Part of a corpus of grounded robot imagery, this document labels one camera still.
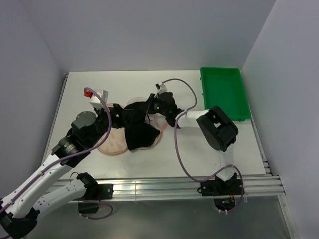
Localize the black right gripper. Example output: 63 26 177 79
140 93 168 117

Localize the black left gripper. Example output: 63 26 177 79
87 103 134 147

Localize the floral pink mesh laundry bag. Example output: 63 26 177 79
96 97 170 156

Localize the black bra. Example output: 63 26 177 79
116 101 160 151

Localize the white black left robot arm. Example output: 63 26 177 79
0 107 118 239

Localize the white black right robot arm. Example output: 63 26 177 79
146 92 239 194

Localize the green plastic tray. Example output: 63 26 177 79
200 67 251 121

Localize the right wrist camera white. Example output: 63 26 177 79
155 82 167 98

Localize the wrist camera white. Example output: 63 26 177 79
84 88 109 110
155 82 167 98

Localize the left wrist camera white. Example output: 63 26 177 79
84 88 109 110

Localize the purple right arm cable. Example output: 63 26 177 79
161 78 245 215

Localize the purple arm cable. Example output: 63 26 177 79
161 78 245 215
0 86 115 237

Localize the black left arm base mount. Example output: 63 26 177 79
78 184 114 215

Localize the aluminium table frame rail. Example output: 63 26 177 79
24 73 286 202

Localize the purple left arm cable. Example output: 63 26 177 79
0 86 115 237

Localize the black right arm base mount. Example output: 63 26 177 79
197 177 245 215

